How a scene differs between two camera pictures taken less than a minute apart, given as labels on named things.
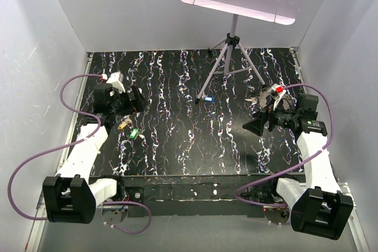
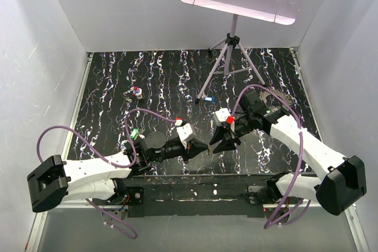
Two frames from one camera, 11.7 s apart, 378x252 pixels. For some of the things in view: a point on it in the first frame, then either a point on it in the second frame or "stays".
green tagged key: (134, 131) stays
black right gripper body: (280, 117) -> (243, 125)
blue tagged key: (209, 98) stays
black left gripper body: (122, 104) -> (172, 150)
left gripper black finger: (139, 102) -> (194, 147)
